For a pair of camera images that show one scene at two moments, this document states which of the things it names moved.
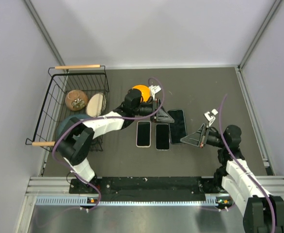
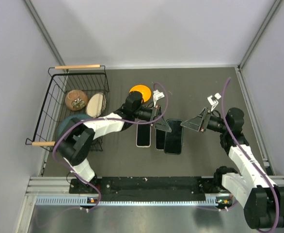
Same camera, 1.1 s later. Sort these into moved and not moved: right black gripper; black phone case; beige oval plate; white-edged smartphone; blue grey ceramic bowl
Moved: black phone case; right black gripper
Not moved: beige oval plate; blue grey ceramic bowl; white-edged smartphone
